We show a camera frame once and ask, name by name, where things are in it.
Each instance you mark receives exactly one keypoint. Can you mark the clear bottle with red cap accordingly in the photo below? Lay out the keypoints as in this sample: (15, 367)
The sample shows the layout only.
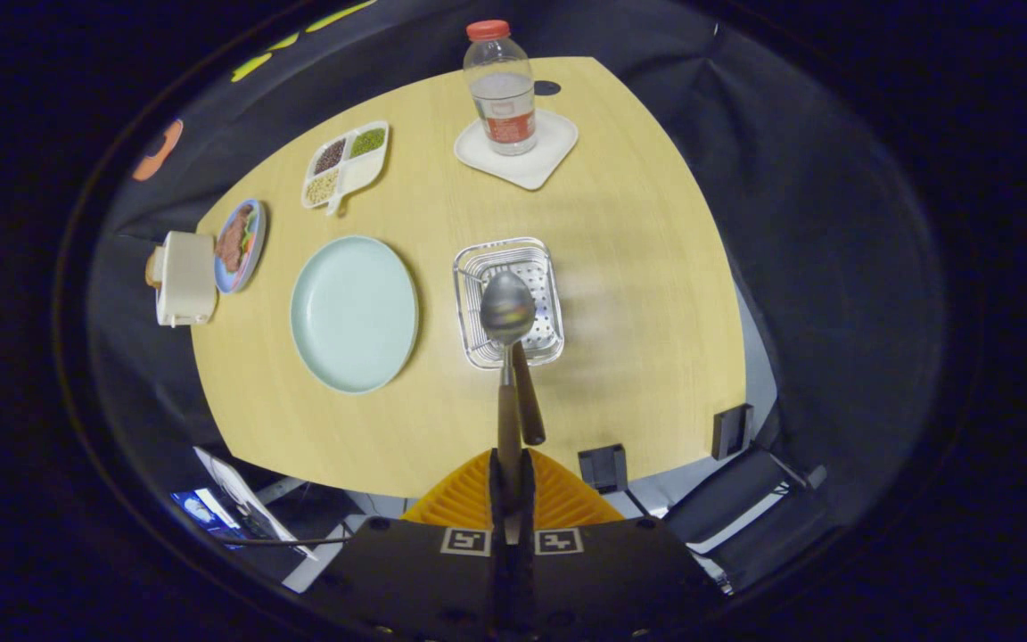
(500, 98)

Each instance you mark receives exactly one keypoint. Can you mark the black round table grommet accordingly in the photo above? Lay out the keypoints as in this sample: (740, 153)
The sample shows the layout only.
(547, 88)

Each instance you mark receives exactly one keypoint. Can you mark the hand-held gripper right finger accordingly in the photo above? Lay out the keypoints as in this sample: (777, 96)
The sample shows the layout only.
(612, 580)

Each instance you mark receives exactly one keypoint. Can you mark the blue lit screen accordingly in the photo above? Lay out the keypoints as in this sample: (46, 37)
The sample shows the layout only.
(201, 513)

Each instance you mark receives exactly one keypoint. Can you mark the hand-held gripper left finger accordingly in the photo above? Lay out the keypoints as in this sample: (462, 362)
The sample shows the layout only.
(415, 580)

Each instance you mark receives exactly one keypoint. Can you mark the black table clamp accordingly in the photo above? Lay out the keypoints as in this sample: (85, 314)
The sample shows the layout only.
(732, 432)
(603, 468)

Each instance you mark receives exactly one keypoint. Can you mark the white divided dish with grains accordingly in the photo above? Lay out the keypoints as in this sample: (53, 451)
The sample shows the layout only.
(357, 174)

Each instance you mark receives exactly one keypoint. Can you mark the cream toaster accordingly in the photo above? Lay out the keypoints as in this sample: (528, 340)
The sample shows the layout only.
(185, 276)

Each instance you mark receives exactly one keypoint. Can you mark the brown toast slice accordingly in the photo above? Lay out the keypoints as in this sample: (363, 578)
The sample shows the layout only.
(152, 267)

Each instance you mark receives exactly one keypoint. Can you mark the pale green plate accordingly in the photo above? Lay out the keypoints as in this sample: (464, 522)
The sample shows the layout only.
(353, 312)

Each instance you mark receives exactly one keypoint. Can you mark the white square coaster tray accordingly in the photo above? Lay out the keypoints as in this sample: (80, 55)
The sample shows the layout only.
(554, 152)

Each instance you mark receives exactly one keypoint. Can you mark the white paper sheet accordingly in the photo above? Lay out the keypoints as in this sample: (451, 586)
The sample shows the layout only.
(242, 495)

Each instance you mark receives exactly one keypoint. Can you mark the perforated metal basket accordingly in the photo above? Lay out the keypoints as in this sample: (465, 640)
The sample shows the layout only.
(546, 267)

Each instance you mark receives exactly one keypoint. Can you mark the small blue plate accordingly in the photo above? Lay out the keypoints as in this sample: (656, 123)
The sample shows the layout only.
(257, 241)

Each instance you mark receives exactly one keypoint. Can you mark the brown meat slice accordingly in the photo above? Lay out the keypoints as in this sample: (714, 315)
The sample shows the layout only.
(232, 241)

